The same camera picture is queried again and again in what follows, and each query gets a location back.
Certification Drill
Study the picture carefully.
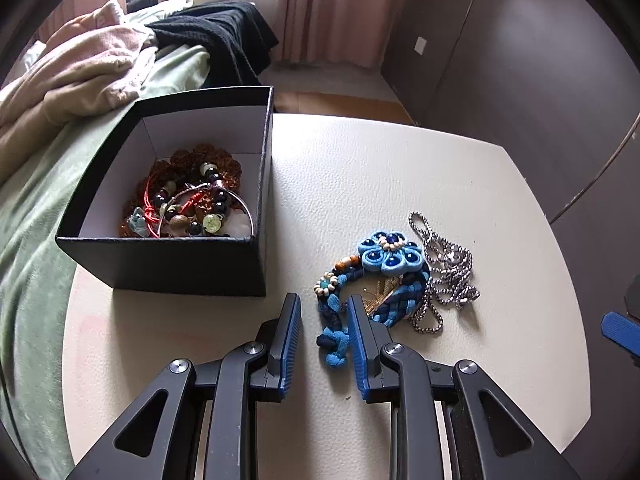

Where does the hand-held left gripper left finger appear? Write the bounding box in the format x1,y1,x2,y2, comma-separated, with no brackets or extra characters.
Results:
65,292,303,480

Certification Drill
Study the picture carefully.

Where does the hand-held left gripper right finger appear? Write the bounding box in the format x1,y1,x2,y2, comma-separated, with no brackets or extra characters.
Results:
347,295,583,480

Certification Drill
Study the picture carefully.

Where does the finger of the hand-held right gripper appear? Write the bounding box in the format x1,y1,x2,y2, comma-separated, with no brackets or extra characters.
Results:
600,311,640,367
624,272,640,319

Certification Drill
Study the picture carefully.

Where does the blue braided flower bracelet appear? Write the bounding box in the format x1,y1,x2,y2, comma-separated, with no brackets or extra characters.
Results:
314,230,432,368

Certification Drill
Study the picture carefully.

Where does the black cardboard box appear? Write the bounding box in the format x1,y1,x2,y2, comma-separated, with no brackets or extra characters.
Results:
55,86,275,298

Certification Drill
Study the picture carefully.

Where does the silver chain necklace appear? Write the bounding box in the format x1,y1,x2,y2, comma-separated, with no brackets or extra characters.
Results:
409,211,481,335

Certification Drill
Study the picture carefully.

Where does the silver bangle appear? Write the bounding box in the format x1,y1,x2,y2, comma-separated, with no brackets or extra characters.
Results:
155,184,255,240

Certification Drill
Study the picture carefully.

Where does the dark glass bead bracelet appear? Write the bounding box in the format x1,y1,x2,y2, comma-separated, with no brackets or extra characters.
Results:
155,160,237,236

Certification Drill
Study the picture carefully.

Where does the grey blue stone pendant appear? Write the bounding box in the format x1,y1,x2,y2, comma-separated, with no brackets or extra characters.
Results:
127,212,156,239

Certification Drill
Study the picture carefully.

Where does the red string bracelet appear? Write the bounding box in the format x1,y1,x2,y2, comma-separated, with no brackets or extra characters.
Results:
142,180,211,222

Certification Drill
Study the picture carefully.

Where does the pile of beaded bracelets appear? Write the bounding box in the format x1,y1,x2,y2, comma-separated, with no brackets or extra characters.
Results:
119,142,246,238

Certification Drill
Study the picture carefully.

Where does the dark grey wardrobe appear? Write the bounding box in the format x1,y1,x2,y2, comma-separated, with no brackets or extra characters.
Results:
380,0,640,311

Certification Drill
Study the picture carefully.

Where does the green bed sheet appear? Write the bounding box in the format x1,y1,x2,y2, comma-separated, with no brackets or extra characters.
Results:
0,42,211,480

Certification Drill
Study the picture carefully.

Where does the black knitted garment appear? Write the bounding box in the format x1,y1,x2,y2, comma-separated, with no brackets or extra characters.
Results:
147,1,280,92

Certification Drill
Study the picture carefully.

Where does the pink curtain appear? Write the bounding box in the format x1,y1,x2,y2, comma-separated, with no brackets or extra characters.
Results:
275,0,416,68

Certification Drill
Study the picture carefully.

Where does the pink fleece blanket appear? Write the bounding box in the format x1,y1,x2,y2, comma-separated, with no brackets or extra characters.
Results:
0,0,161,181

